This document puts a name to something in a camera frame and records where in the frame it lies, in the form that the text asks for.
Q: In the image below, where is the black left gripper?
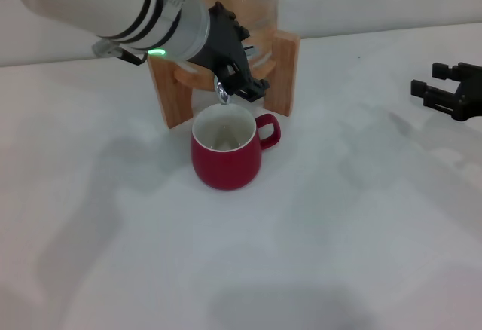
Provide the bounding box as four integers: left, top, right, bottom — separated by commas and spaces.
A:
186, 1, 270, 103

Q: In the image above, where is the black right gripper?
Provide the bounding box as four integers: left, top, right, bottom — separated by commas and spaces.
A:
410, 62, 482, 122

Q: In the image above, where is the glass water dispenser jar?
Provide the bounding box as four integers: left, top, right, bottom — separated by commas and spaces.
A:
203, 0, 284, 77

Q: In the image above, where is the black cable with silver plug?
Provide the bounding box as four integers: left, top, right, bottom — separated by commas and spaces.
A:
91, 38, 148, 66

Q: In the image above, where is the wooden dispenser stand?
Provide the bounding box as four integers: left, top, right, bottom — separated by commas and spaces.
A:
146, 30, 301, 130

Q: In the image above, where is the red ceramic cup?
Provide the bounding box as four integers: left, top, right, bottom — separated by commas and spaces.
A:
191, 103, 282, 191

